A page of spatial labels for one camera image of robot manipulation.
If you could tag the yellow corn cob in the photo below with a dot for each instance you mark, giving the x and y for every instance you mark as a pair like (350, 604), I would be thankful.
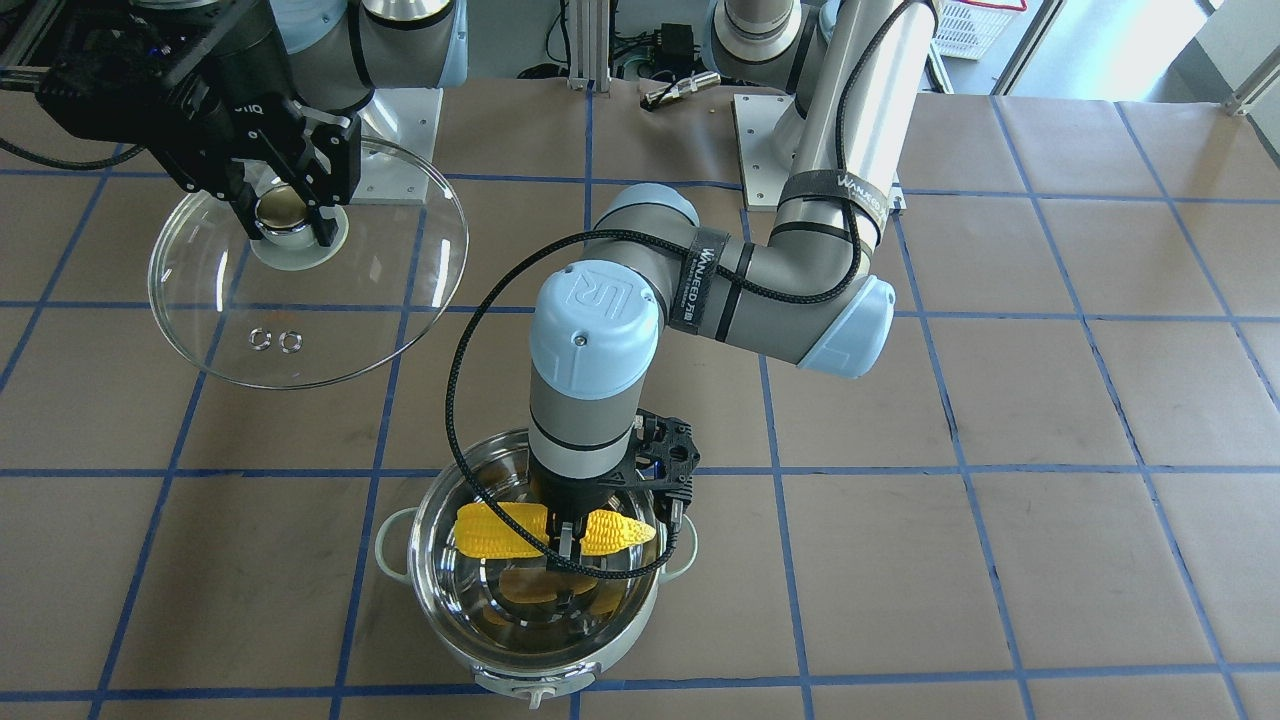
(480, 534)

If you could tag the aluminium frame post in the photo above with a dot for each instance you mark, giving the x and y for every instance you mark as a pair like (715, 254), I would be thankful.
(589, 30)

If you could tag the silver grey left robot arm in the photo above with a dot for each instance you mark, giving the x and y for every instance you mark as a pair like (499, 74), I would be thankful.
(804, 296)

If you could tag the glass pot lid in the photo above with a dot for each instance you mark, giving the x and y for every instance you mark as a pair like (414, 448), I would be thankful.
(285, 313)

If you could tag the black power adapter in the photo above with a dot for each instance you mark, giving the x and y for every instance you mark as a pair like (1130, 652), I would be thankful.
(675, 48)

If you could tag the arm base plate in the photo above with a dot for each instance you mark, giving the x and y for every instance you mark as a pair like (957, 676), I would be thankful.
(768, 131)
(400, 126)

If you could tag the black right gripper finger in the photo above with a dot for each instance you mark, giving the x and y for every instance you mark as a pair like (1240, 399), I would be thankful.
(242, 199)
(320, 200)

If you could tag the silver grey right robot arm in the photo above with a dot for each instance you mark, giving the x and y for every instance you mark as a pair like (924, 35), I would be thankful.
(385, 44)

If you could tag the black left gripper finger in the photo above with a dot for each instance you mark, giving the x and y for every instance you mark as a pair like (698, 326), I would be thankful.
(557, 542)
(576, 531)

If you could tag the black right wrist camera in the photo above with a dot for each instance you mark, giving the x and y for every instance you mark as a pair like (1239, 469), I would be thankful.
(119, 78)

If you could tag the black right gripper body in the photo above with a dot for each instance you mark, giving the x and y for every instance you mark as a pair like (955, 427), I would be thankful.
(243, 112)

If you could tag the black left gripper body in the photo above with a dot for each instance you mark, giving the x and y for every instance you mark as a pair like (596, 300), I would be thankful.
(571, 497)

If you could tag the pale green steel pot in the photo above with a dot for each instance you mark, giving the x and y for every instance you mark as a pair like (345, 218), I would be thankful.
(520, 628)

